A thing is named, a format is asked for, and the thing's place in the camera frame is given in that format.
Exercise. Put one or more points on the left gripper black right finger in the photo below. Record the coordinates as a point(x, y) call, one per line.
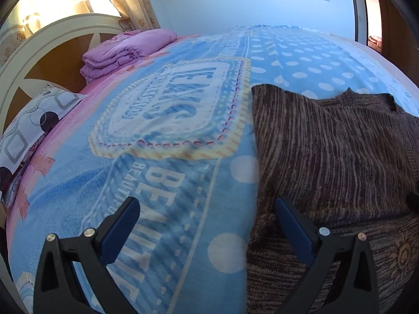
point(355, 286)

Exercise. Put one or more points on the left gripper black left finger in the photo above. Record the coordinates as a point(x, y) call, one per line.
point(58, 289)

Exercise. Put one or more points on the brown knitted sweater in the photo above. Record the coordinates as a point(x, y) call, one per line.
point(348, 164)

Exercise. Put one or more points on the brown wooden door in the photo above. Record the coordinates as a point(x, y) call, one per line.
point(399, 45)

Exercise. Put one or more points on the patterned white grey pillow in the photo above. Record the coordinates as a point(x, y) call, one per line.
point(35, 120)

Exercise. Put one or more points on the blue pink patterned bedsheet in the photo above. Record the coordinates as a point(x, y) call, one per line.
point(176, 132)

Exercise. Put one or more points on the cream wooden headboard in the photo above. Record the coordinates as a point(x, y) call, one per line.
point(52, 56)

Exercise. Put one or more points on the folded pink quilt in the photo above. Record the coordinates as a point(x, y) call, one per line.
point(122, 49)

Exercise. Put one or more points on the orange patterned curtain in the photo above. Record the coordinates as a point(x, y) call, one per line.
point(30, 16)

